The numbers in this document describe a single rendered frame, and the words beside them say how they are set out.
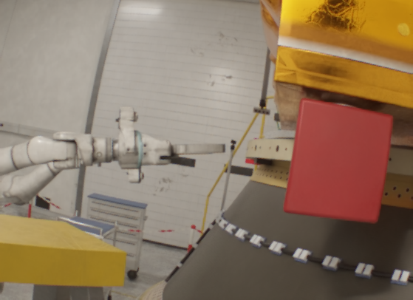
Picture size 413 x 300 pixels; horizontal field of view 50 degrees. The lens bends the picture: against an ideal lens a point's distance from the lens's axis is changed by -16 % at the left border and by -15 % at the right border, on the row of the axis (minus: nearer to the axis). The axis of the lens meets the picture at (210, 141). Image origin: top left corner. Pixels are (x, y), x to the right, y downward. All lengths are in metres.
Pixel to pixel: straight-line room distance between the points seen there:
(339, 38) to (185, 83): 8.58
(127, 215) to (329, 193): 5.56
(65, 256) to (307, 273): 0.54
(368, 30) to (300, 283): 0.51
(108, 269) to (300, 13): 0.39
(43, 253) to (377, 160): 0.41
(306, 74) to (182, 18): 8.90
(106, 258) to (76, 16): 9.82
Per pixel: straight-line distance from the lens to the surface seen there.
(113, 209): 6.12
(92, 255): 0.54
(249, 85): 9.04
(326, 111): 0.62
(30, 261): 0.51
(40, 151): 1.15
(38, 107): 10.20
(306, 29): 0.63
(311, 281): 0.93
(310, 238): 0.99
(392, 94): 0.63
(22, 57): 10.68
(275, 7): 0.67
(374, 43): 0.63
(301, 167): 0.61
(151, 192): 9.17
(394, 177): 0.97
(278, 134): 1.30
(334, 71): 0.62
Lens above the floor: 1.64
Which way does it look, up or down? 2 degrees up
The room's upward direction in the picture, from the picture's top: 9 degrees clockwise
